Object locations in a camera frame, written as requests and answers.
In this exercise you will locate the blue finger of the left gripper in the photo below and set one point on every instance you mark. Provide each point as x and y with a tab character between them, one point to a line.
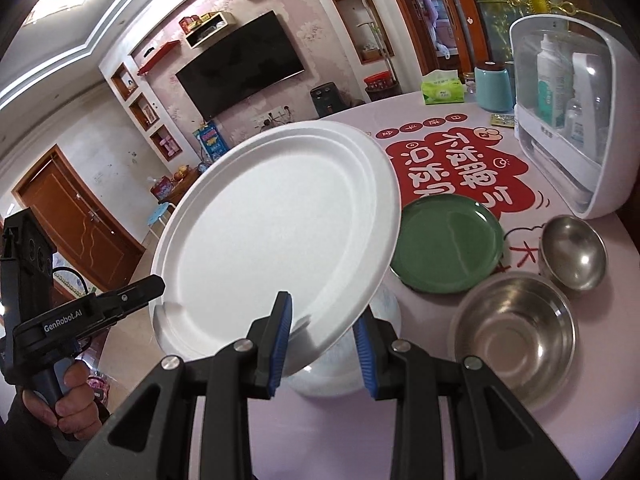
132	294

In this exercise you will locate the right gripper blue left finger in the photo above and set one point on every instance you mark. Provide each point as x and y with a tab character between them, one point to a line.
270	336

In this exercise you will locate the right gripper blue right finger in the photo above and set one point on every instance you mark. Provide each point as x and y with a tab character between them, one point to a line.
374	338

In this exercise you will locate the blue patterned porcelain plate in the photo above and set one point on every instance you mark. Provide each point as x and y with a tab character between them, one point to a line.
337	372

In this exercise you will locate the green plate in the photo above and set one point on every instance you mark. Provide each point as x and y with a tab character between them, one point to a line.
446	244

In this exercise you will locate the white foam plate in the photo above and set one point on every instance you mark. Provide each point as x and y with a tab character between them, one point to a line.
310	208

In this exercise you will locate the large steel bowl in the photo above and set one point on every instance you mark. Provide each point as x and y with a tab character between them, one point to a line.
520	325

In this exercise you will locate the small steel bowl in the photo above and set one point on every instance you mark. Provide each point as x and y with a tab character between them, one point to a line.
572	254

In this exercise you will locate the left hand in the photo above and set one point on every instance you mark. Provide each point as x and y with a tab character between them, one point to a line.
76	414

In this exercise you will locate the brown wooden door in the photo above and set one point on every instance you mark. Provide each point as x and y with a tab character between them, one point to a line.
86	234

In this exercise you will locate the blue stool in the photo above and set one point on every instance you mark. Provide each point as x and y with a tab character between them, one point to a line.
159	218

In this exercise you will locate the wooden tv cabinet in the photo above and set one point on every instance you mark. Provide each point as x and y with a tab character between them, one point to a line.
180	188

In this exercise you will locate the blue poster board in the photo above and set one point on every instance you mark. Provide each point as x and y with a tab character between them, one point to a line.
211	143

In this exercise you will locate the green tissue box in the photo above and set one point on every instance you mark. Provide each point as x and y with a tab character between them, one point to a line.
442	87

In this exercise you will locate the teal cup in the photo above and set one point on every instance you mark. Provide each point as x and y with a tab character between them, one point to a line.
493	87

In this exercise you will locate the black television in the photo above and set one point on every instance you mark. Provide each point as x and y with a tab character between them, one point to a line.
248	60

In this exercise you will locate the white sterilizer cabinet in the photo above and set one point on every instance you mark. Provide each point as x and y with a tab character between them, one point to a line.
576	110

